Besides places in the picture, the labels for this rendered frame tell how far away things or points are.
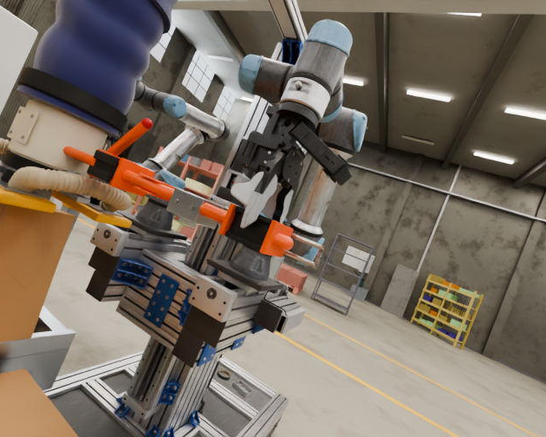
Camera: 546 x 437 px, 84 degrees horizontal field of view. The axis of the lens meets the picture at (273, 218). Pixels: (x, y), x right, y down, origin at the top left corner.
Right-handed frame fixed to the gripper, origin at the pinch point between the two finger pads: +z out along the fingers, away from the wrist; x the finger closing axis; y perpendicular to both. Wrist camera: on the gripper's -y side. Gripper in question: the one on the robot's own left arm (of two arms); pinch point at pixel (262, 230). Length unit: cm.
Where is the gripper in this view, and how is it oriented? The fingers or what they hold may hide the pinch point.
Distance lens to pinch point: 48.2
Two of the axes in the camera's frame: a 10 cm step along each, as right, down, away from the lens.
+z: -3.9, 9.2, -0.5
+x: -3.8, -2.1, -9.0
